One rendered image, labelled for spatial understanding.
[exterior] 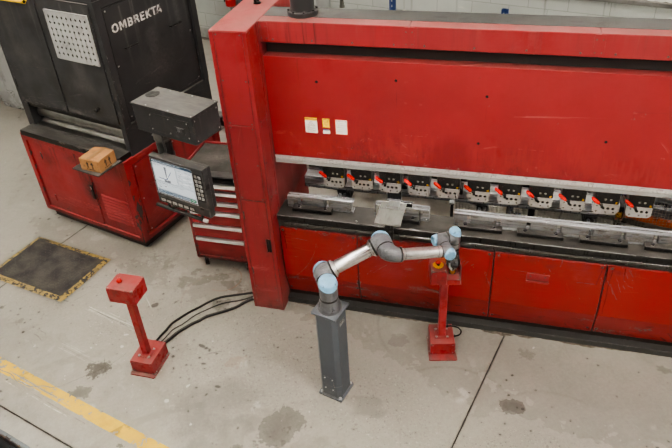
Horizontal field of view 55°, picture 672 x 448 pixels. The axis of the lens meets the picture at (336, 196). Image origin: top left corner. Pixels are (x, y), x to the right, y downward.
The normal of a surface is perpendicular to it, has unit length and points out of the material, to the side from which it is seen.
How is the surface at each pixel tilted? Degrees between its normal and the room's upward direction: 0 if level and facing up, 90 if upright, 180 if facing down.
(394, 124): 90
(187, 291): 0
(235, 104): 90
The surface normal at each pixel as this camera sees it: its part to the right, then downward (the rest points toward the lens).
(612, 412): -0.05, -0.83
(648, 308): -0.25, 0.56
